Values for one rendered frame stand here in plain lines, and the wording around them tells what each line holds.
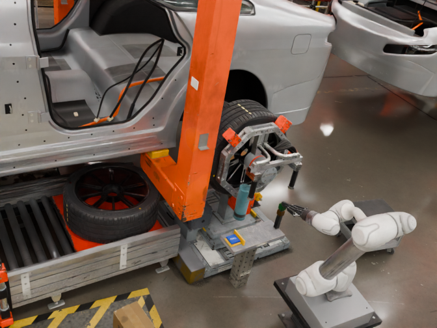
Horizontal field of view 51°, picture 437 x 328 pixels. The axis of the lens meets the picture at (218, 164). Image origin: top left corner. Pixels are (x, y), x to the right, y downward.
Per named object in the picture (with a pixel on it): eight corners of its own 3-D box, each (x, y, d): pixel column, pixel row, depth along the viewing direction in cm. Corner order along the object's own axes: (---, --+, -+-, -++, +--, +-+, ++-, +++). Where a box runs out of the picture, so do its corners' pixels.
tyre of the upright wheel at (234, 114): (198, 191, 343) (270, 153, 363) (214, 211, 328) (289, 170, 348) (183, 122, 298) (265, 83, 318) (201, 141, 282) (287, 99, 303)
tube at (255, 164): (258, 147, 302) (261, 133, 297) (276, 163, 290) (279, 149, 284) (237, 151, 293) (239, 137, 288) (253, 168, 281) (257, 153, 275)
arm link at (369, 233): (328, 293, 274) (299, 305, 264) (315, 269, 281) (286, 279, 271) (406, 233, 216) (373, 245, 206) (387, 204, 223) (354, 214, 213)
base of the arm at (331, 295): (357, 294, 284) (361, 288, 281) (329, 302, 276) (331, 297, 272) (341, 271, 297) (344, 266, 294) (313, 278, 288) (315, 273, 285)
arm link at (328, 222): (311, 231, 282) (326, 220, 288) (331, 241, 271) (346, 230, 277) (309, 217, 277) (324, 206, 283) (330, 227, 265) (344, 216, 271)
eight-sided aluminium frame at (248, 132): (273, 182, 343) (291, 118, 313) (278, 187, 338) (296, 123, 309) (211, 198, 315) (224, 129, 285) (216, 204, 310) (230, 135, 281)
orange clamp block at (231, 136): (235, 134, 294) (229, 127, 288) (242, 140, 289) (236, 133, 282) (227, 142, 295) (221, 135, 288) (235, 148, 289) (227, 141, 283)
